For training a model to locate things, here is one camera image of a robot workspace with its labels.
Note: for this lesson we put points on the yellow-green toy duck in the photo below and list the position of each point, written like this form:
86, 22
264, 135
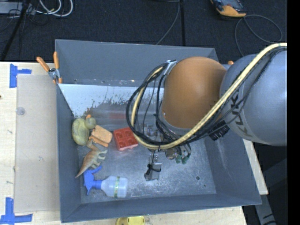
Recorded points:
80, 131

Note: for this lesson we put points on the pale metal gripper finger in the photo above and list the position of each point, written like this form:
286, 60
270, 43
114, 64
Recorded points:
152, 130
153, 171

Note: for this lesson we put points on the grey metal bin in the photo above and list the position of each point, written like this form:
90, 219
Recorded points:
140, 172

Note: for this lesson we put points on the pale flat board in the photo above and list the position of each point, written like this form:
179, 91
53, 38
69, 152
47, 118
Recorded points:
35, 144

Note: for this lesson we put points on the red toy brick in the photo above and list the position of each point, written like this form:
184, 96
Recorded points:
124, 138

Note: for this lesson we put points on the black cylinder on white bracket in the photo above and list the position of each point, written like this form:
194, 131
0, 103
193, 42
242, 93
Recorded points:
218, 130

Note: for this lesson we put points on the blue-headed clear spray bottle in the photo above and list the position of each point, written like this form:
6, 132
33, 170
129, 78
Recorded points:
112, 186

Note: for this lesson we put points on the brown toy dinosaur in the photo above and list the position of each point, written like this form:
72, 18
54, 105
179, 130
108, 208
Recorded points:
92, 158

